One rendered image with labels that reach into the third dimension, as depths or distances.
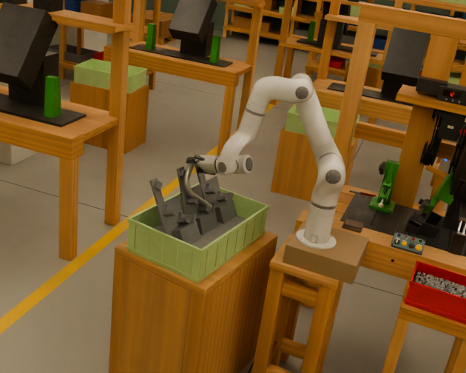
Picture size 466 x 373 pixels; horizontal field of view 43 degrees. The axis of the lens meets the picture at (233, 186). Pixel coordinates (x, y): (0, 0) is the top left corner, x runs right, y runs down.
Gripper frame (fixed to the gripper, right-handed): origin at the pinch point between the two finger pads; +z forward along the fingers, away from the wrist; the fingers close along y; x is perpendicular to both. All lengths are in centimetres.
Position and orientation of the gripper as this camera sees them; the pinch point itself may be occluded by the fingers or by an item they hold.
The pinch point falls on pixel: (194, 165)
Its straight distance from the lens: 279.4
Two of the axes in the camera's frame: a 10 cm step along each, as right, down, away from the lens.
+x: -2.8, 8.7, -4.0
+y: -5.0, -4.9, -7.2
